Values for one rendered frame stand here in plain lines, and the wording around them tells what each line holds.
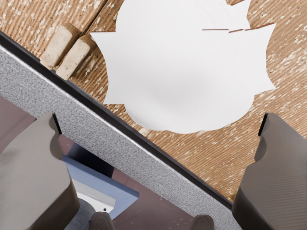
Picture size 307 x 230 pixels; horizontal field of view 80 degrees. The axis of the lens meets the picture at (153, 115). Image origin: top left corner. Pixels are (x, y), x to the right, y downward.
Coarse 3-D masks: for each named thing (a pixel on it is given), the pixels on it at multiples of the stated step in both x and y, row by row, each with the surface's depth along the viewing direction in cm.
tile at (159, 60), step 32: (128, 0) 16; (160, 0) 16; (192, 0) 16; (96, 32) 17; (128, 32) 17; (160, 32) 17; (192, 32) 17; (224, 32) 17; (128, 64) 19; (160, 64) 18; (192, 64) 18; (128, 96) 20; (160, 96) 20; (192, 96) 20; (160, 128) 22
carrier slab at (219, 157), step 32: (256, 0) 20; (288, 0) 20; (288, 32) 22; (96, 64) 25; (288, 64) 24; (96, 96) 28; (256, 96) 26; (288, 96) 26; (224, 128) 30; (256, 128) 29; (192, 160) 34; (224, 160) 33; (224, 192) 38
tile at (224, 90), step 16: (208, 16) 17; (240, 32) 18; (224, 48) 18; (224, 64) 19; (224, 80) 20; (224, 96) 21; (192, 112) 22; (208, 112) 22; (176, 128) 24; (192, 128) 24
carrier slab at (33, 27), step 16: (0, 0) 22; (16, 0) 21; (32, 0) 21; (48, 0) 21; (64, 0) 21; (80, 0) 21; (96, 0) 21; (0, 16) 22; (16, 16) 22; (32, 16) 22; (48, 16) 22; (64, 16) 22; (80, 16) 22; (96, 16) 23; (16, 32) 23; (32, 32) 23; (48, 32) 23; (32, 48) 24
